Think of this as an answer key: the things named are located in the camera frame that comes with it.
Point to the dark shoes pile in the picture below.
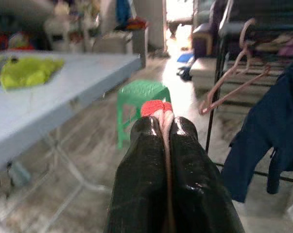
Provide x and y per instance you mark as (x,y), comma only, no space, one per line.
(184,72)

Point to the purple armchair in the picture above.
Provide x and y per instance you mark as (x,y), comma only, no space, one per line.
(202,38)

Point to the green plastic stool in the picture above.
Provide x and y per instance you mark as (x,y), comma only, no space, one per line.
(141,89)

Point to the magenta garment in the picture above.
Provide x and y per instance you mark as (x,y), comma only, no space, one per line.
(292,47)

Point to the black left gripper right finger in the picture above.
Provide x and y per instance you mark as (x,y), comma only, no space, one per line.
(197,189)

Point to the black metal drying rack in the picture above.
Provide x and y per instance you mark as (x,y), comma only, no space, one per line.
(218,60)

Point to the navy blue garment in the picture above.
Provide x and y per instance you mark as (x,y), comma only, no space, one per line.
(270,116)

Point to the pink plastic hanger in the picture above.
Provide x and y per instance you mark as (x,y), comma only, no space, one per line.
(233,94)

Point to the lime green shirt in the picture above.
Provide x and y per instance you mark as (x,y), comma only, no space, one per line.
(29,72)

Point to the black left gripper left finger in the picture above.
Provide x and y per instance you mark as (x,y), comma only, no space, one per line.
(141,182)

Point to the blue floor mat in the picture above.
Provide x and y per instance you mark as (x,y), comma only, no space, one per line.
(185,58)

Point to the pink coral garment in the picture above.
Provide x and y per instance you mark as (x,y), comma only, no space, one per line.
(156,108)

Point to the white shelf rack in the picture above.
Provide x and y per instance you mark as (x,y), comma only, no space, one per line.
(63,31)

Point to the pale blue folding table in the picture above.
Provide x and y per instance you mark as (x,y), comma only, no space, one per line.
(51,97)

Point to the white ottoman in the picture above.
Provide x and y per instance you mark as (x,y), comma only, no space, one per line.
(202,72)

